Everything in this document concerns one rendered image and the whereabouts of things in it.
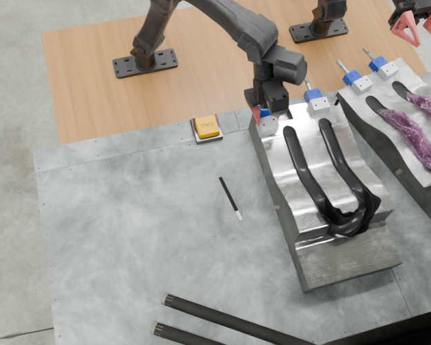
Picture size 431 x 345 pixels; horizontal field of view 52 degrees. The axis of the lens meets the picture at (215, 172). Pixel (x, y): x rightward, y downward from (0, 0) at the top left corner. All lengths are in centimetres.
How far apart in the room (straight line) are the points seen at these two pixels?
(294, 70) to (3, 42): 195
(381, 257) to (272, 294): 30
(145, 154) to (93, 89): 28
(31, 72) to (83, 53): 105
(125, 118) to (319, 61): 66
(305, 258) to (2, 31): 212
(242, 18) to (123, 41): 59
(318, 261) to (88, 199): 63
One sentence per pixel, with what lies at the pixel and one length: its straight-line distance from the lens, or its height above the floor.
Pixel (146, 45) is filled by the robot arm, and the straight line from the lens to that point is 131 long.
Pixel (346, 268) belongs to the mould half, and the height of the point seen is 86.
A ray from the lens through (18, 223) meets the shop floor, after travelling 218.
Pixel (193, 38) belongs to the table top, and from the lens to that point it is 152.
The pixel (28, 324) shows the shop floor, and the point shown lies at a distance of 206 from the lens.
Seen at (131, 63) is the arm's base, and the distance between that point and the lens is 145.
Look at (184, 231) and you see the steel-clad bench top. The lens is 120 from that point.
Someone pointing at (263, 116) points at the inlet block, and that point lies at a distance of 121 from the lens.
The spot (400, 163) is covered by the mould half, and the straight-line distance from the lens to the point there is 136.
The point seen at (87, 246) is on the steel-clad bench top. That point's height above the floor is 80.
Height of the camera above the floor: 196
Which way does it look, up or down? 66 degrees down
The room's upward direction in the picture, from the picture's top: 10 degrees clockwise
